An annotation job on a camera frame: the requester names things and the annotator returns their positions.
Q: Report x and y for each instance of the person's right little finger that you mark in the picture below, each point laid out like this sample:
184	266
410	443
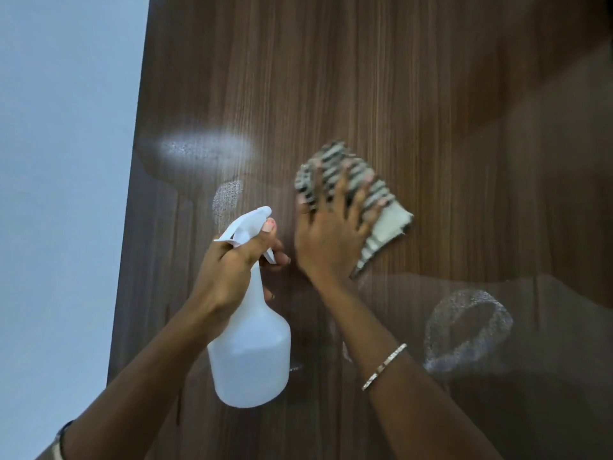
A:
374	216

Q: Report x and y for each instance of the dark wristband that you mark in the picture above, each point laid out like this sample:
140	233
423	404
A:
60	440

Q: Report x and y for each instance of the white plastic spray bottle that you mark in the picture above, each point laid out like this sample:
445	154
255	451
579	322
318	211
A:
249	354

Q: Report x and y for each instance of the person's left forearm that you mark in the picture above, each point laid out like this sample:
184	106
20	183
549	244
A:
139	383

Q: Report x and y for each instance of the person's right middle finger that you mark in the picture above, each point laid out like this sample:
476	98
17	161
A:
342	189

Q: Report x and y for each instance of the person's right forearm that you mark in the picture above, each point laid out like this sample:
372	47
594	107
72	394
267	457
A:
407	388

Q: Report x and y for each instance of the person's left hand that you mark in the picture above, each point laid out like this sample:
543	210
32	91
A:
225	277

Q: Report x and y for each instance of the striped cleaning cloth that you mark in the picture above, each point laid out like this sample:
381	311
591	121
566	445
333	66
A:
392	220

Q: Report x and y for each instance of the person's right hand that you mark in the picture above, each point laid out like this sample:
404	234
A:
328	239

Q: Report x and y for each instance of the person's left thumb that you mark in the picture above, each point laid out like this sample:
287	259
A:
258	239

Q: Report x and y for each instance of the person's right thumb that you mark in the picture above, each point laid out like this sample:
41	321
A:
302	215

